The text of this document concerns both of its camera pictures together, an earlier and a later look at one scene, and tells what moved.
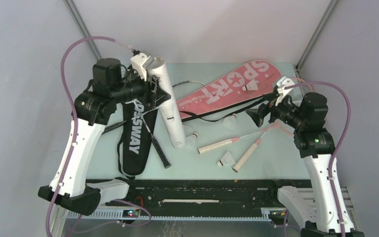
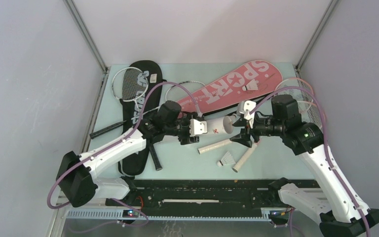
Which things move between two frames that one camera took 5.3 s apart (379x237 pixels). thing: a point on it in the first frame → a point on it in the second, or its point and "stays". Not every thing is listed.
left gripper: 151,92 → 187,138
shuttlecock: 227,159 stays
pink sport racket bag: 254,81 stays
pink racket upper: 300,84 stays
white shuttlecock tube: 157,66 → 218,128
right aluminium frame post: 331,8 stays
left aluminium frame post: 76,16 stays
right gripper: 257,114 → 243,138
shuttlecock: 251,85 stays
